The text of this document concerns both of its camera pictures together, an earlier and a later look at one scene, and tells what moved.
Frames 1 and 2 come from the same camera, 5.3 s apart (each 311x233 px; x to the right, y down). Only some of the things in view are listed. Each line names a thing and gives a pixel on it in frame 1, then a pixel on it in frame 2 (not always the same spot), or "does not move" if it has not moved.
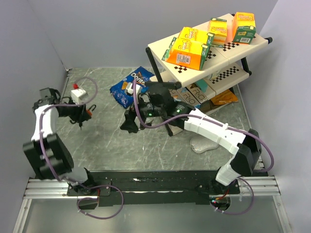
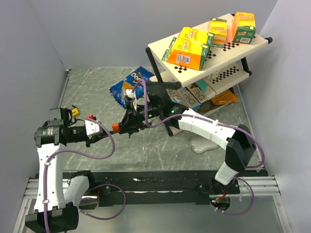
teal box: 203,85 does not move
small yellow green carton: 218,27 does not move
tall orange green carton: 244,27 does not move
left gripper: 80,112 → 95,137
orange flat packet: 225,97 does not move
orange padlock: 89,111 → 115,127
